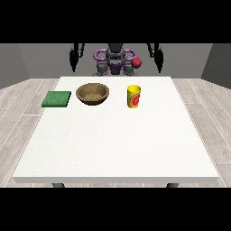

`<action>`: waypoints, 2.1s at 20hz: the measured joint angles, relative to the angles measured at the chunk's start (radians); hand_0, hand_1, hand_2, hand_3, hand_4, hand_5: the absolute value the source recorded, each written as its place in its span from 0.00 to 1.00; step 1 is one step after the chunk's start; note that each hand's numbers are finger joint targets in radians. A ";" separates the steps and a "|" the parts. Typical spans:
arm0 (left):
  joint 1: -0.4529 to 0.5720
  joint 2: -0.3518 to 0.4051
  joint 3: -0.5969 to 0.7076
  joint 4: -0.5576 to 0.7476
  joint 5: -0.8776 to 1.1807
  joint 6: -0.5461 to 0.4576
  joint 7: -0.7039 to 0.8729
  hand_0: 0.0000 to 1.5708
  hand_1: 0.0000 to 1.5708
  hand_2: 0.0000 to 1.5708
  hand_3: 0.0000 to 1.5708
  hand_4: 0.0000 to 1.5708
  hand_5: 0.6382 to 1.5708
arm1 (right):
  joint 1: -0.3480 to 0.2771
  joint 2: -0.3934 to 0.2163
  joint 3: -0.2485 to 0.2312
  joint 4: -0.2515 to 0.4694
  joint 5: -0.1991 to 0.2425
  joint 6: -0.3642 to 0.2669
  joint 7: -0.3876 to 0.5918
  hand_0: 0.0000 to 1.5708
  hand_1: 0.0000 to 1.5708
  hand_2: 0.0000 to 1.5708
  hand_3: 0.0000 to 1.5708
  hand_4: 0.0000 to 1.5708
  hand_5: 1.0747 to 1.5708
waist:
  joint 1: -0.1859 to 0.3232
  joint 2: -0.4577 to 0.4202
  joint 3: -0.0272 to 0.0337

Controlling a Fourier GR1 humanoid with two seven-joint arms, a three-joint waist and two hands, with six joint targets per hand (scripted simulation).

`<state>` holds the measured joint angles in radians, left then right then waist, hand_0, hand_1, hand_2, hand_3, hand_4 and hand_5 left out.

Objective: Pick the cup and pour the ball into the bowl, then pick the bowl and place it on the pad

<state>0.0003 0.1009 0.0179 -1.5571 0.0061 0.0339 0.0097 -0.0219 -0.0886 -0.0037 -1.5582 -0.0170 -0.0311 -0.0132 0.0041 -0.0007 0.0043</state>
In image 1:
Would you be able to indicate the brown wooden bowl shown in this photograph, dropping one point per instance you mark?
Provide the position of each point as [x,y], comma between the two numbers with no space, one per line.
[92,94]

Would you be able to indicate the green square pad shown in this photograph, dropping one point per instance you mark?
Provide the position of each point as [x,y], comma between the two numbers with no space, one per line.
[56,99]

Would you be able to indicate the small red ball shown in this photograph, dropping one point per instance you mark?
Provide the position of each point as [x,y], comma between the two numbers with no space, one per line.
[136,62]

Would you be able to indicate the yellow cup with melon print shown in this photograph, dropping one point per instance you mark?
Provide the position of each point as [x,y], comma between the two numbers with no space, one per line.
[133,97]

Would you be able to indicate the grey robot trunk purple rings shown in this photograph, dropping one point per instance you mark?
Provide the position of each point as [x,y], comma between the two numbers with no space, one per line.
[114,60]

